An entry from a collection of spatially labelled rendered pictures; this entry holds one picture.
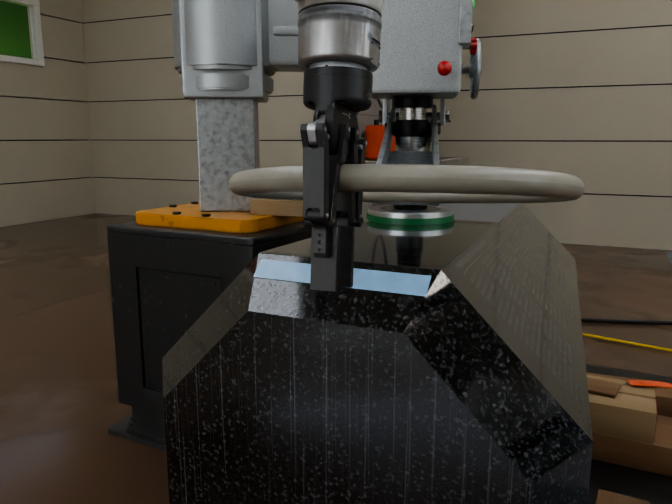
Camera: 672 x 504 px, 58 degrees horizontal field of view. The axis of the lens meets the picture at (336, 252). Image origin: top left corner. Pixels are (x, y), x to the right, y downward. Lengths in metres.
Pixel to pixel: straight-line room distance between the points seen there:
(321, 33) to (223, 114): 1.44
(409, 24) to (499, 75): 5.00
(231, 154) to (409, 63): 0.83
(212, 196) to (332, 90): 1.47
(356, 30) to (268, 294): 0.52
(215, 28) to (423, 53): 0.80
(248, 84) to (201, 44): 0.18
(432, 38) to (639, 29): 5.02
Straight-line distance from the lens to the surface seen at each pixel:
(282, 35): 2.09
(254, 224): 1.87
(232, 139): 2.07
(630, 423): 2.15
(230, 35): 2.02
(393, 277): 0.97
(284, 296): 1.02
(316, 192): 0.62
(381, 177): 0.64
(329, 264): 0.65
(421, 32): 1.46
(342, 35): 0.65
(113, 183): 8.78
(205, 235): 1.88
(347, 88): 0.65
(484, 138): 6.43
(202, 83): 2.04
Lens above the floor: 1.03
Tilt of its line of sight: 11 degrees down
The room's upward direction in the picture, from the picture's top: straight up
